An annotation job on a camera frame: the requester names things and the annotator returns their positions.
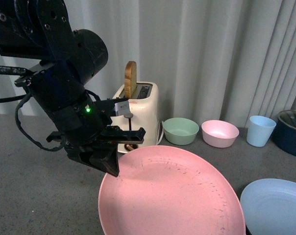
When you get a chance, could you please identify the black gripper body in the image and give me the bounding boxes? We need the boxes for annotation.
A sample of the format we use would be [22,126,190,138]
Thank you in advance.
[30,70,146,157]

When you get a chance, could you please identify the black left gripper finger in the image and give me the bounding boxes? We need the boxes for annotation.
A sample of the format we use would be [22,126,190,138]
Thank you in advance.
[79,146,120,177]

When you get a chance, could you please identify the pink plate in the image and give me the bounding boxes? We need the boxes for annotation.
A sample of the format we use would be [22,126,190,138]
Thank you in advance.
[98,146,246,235]

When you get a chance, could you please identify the blue plate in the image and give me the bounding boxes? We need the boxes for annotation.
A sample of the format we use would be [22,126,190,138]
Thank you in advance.
[240,179,296,235]

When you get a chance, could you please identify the cream white toaster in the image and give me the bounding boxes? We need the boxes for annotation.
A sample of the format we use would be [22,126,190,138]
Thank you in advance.
[112,82,160,153]

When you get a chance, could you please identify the brown bread slice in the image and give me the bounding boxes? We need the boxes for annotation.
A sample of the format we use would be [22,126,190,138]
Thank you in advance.
[124,61,137,98]

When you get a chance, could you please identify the green bowl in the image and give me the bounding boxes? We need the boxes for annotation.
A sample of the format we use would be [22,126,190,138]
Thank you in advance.
[163,117,199,145]

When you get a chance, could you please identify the pink bowl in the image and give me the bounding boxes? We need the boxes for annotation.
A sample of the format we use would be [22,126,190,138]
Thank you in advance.
[201,120,239,148]

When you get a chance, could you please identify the light blue cup right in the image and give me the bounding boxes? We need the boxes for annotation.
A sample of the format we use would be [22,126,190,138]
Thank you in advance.
[247,116,276,147]

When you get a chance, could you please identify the dark blue pot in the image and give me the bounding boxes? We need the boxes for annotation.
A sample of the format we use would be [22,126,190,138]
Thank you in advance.
[272,119,296,156]

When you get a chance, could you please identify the glass pot lid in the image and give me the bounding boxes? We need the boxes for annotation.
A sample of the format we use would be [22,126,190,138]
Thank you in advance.
[278,110,296,131]

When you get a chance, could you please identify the white toaster cord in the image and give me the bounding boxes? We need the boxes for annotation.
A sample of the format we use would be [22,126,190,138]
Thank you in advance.
[155,120,164,145]

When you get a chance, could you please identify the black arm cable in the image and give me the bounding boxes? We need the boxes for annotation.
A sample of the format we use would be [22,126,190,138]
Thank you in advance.
[0,65,65,152]

